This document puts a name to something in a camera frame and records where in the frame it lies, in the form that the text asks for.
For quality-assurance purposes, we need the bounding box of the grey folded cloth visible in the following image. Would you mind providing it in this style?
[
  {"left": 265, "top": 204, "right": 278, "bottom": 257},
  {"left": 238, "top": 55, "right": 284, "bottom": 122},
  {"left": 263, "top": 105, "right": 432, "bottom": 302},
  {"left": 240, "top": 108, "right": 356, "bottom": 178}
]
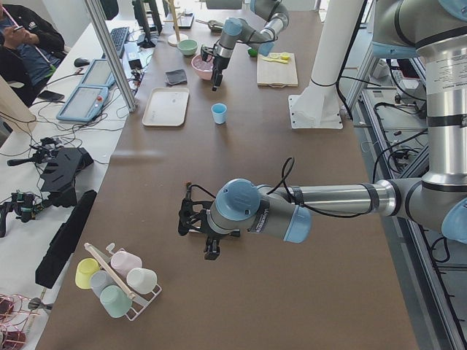
[{"left": 165, "top": 69, "right": 188, "bottom": 85}]

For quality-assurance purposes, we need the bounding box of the green cup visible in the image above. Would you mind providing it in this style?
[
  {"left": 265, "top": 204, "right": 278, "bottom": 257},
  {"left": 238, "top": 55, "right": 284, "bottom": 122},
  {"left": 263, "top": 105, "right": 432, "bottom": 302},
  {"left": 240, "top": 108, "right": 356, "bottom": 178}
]
[{"left": 99, "top": 285, "right": 132, "bottom": 318}]

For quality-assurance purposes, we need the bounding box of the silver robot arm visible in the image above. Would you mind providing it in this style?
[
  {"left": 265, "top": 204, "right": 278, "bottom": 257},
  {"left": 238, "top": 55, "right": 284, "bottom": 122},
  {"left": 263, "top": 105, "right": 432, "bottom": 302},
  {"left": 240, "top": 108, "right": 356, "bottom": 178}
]
[
  {"left": 200, "top": 1, "right": 466, "bottom": 260},
  {"left": 203, "top": 1, "right": 289, "bottom": 91}
]

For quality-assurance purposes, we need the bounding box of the pink bowl of ice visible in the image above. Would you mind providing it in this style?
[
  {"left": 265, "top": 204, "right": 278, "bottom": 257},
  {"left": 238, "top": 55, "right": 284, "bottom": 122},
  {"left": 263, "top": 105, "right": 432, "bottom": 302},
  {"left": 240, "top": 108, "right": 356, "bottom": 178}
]
[{"left": 190, "top": 55, "right": 214, "bottom": 81}]

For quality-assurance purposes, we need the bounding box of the bamboo cutting board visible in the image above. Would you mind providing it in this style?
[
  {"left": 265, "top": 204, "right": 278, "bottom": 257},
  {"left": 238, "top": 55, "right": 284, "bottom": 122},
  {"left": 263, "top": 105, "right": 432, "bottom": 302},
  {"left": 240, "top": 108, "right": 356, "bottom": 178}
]
[{"left": 256, "top": 52, "right": 298, "bottom": 88}]

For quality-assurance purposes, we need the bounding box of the cream rabbit tray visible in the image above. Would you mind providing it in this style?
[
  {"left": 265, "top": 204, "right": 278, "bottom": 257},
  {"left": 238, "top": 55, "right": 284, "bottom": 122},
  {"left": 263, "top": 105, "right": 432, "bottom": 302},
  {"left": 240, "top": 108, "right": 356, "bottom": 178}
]
[{"left": 142, "top": 87, "right": 190, "bottom": 127}]

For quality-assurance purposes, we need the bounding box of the pink cup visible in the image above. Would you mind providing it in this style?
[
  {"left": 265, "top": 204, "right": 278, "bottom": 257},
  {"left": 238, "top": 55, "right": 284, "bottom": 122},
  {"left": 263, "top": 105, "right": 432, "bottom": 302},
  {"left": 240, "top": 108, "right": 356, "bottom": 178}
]
[{"left": 110, "top": 250, "right": 142, "bottom": 279}]

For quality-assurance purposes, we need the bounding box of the black keyboard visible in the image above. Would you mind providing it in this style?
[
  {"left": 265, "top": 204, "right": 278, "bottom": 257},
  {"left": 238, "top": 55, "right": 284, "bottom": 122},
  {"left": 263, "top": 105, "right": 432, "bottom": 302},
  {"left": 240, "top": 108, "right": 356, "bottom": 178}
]
[{"left": 109, "top": 26, "right": 129, "bottom": 58}]

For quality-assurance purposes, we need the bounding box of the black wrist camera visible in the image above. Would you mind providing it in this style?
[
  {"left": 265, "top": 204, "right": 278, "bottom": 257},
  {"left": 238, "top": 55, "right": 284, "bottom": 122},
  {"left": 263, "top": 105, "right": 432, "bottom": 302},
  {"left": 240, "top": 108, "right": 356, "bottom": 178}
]
[
  {"left": 200, "top": 45, "right": 216, "bottom": 62},
  {"left": 178, "top": 182, "right": 212, "bottom": 236}
]

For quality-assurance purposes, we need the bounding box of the white cup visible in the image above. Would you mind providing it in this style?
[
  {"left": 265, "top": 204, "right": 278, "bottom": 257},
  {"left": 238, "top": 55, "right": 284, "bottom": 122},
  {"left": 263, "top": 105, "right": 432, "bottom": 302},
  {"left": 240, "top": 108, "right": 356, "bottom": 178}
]
[{"left": 126, "top": 268, "right": 158, "bottom": 295}]

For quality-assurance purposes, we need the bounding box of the black smartphone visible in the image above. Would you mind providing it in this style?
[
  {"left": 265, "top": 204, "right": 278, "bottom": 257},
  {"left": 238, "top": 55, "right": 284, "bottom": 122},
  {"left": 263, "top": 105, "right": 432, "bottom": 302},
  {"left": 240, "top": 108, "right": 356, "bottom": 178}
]
[{"left": 37, "top": 90, "right": 65, "bottom": 102}]

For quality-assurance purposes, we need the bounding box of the green lime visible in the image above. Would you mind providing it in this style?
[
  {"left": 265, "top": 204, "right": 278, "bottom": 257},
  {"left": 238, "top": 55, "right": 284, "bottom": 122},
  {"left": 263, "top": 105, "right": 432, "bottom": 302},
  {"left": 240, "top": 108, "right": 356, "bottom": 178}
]
[{"left": 247, "top": 47, "right": 258, "bottom": 58}]

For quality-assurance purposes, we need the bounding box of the grey cup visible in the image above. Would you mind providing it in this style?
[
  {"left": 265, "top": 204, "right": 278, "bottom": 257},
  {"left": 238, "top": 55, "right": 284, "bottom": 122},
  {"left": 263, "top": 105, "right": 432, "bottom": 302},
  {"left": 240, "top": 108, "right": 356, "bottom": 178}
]
[{"left": 90, "top": 270, "right": 114, "bottom": 298}]

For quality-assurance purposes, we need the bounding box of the yellow cup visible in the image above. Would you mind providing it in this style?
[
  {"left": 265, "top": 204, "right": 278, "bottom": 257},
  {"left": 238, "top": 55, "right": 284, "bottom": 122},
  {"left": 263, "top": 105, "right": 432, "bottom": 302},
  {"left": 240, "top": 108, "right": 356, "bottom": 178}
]
[{"left": 75, "top": 257, "right": 100, "bottom": 289}]

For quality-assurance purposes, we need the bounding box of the seated person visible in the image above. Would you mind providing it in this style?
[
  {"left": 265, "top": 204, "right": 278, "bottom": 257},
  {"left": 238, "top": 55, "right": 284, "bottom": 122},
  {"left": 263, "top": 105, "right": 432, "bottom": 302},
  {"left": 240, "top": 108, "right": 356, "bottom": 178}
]
[{"left": 1, "top": 4, "right": 66, "bottom": 106}]

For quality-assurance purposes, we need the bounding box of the green ceramic bowl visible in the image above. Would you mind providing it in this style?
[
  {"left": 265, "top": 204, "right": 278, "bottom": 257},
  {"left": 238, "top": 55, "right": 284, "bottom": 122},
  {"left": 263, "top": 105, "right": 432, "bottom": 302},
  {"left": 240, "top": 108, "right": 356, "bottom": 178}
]
[{"left": 177, "top": 39, "right": 198, "bottom": 56}]

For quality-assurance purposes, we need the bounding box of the yellow plastic knife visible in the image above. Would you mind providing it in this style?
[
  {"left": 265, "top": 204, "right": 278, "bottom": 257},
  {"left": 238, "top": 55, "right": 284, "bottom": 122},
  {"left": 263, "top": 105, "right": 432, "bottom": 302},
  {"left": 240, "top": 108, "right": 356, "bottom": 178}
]
[{"left": 261, "top": 57, "right": 289, "bottom": 64}]

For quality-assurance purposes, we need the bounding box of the blue teach pendant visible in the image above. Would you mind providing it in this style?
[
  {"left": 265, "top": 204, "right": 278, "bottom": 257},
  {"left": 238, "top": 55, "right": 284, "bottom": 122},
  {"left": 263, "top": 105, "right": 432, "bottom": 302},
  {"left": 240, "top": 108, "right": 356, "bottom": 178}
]
[
  {"left": 81, "top": 59, "right": 115, "bottom": 88},
  {"left": 56, "top": 85, "right": 109, "bottom": 123}
]

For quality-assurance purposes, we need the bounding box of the white cup rack with cups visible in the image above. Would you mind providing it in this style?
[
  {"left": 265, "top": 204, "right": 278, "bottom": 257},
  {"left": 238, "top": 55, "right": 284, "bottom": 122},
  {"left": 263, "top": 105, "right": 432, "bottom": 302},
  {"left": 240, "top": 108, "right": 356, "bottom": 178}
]
[{"left": 84, "top": 243, "right": 163, "bottom": 321}]

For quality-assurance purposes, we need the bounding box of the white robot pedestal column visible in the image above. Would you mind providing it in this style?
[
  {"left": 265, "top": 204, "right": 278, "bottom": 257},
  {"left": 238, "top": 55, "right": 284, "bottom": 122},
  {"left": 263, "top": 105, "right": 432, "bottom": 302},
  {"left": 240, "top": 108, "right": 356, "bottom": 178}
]
[{"left": 289, "top": 0, "right": 366, "bottom": 129}]

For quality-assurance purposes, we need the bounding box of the black foam bar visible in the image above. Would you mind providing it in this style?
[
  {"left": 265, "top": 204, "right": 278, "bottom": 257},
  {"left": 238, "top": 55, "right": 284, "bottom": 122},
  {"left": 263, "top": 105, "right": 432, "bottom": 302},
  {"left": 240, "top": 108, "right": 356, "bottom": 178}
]
[{"left": 35, "top": 190, "right": 97, "bottom": 289}]

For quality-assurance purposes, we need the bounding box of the aluminium frame post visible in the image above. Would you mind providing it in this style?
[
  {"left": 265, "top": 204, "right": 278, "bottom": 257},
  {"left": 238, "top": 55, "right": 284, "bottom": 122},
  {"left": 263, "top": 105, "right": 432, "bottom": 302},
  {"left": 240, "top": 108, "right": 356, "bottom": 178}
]
[{"left": 84, "top": 0, "right": 136, "bottom": 112}]

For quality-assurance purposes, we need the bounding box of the steel ice scoop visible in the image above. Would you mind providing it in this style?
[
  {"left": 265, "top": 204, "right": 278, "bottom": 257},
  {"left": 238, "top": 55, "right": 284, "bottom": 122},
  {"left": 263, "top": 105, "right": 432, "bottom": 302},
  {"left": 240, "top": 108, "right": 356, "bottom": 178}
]
[{"left": 196, "top": 19, "right": 223, "bottom": 32}]

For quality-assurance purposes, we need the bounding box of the black computer mouse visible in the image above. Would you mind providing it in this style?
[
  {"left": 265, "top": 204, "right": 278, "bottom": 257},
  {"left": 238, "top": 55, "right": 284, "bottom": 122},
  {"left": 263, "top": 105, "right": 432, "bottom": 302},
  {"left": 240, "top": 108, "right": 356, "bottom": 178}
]
[{"left": 74, "top": 58, "right": 90, "bottom": 68}]

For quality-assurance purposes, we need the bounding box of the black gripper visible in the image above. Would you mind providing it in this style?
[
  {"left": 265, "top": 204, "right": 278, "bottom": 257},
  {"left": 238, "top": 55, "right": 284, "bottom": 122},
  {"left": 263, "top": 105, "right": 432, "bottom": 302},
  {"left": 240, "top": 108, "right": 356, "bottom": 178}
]
[
  {"left": 204, "top": 236, "right": 221, "bottom": 260},
  {"left": 212, "top": 55, "right": 228, "bottom": 91}
]

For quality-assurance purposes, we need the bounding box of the wooden cup tree stand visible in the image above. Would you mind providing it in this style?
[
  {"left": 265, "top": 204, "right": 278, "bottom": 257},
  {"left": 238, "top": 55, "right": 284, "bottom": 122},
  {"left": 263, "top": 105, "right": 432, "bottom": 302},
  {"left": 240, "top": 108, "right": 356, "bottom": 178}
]
[{"left": 163, "top": 0, "right": 188, "bottom": 47}]

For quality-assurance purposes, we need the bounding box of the black slotted stand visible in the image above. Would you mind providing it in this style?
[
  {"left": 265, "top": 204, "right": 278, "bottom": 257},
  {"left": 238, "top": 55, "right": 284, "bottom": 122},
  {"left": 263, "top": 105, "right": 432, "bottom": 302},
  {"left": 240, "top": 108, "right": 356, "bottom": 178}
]
[{"left": 40, "top": 147, "right": 93, "bottom": 207}]

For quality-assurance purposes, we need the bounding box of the light blue plastic cup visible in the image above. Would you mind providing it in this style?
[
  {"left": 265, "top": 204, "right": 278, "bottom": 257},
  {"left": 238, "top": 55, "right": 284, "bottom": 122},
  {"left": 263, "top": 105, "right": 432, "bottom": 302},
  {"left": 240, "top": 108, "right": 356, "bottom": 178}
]
[{"left": 211, "top": 103, "right": 228, "bottom": 125}]

